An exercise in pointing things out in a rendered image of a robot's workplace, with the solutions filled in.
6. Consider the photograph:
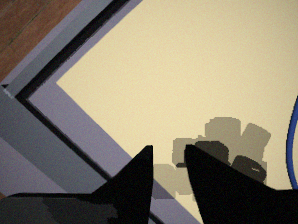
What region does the blue rope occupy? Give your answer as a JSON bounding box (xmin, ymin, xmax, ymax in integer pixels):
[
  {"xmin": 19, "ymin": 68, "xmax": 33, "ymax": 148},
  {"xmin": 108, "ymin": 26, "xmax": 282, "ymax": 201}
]
[{"xmin": 286, "ymin": 96, "xmax": 298, "ymax": 189}]

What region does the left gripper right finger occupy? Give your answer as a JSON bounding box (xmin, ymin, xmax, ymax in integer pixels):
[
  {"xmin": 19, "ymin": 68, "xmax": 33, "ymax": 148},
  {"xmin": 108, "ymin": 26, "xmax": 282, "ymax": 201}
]
[{"xmin": 185, "ymin": 144, "xmax": 298, "ymax": 224}]

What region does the cream work mat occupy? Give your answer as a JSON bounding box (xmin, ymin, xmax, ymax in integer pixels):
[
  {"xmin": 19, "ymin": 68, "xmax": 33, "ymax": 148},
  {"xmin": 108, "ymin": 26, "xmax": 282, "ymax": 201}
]
[{"xmin": 56, "ymin": 0, "xmax": 298, "ymax": 224}]

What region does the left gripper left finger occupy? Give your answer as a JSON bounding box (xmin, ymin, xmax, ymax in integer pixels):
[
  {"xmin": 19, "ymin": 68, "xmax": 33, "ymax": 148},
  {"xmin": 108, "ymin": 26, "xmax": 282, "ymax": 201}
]
[{"xmin": 0, "ymin": 145, "xmax": 154, "ymax": 224}]

